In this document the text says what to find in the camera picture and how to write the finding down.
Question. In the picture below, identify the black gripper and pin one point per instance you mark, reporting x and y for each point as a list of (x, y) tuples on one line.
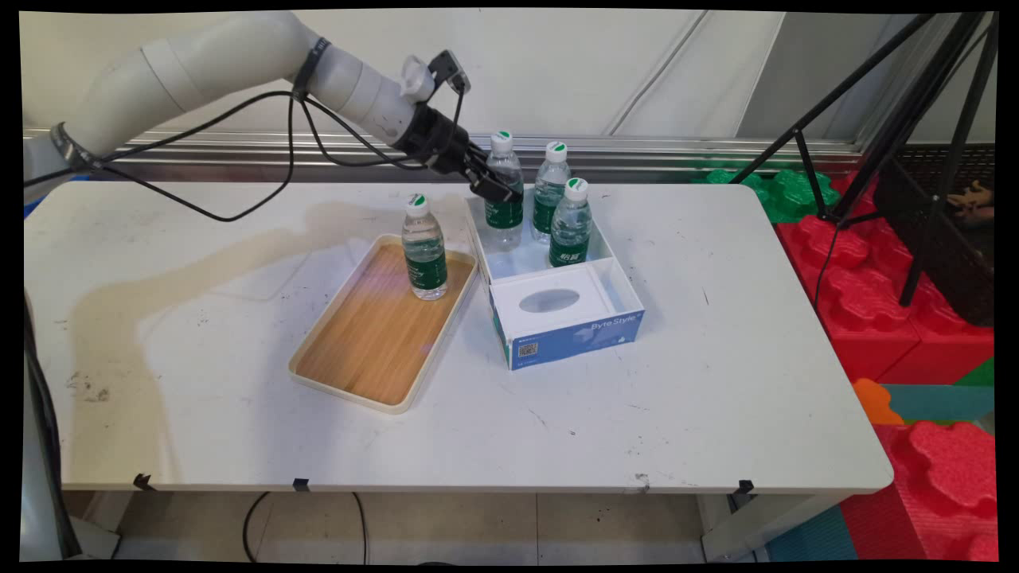
[(438, 139)]

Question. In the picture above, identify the green label water bottle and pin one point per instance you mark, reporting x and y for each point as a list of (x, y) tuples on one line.
[(426, 270), (570, 235), (505, 219), (549, 195)]

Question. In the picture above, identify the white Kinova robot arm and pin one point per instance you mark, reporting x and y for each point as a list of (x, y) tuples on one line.
[(207, 60)]

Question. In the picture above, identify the blue and white cardboard box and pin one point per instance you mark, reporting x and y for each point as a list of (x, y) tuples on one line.
[(569, 334)]

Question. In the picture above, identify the wooden tray with cream rim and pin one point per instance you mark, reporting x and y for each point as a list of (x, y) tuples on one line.
[(374, 334)]

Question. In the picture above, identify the green foam block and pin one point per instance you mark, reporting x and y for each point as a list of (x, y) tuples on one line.
[(784, 191)]

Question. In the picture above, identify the red foam block stack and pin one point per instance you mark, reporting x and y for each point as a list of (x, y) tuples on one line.
[(860, 294)]

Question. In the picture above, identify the black tripod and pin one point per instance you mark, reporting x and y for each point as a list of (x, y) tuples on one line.
[(907, 119)]

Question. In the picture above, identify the white table leg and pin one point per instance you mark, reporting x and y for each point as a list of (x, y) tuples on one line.
[(756, 529)]

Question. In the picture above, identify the orange foam piece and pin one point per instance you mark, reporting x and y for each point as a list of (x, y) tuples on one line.
[(874, 402)]

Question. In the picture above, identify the black mesh crate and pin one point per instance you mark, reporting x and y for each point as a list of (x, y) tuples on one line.
[(947, 255)]

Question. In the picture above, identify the teal foam mat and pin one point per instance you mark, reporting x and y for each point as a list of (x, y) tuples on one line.
[(939, 402)]

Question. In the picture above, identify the large red foam block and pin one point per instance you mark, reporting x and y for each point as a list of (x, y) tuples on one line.
[(947, 493)]

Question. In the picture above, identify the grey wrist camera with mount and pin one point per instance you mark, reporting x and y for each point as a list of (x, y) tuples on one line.
[(442, 72)]

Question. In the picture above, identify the metal wall rail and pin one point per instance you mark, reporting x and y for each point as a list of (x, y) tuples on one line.
[(637, 151)]

